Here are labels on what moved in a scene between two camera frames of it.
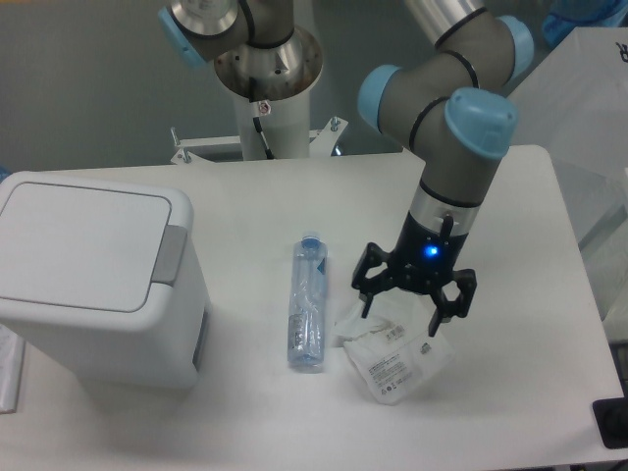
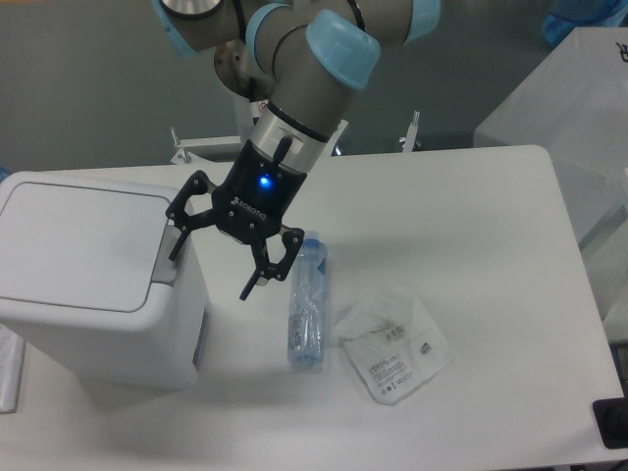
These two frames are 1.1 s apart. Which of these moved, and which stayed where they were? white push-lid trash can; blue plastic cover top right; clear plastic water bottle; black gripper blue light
Moved: black gripper blue light
Stayed: clear plastic water bottle; blue plastic cover top right; white push-lid trash can
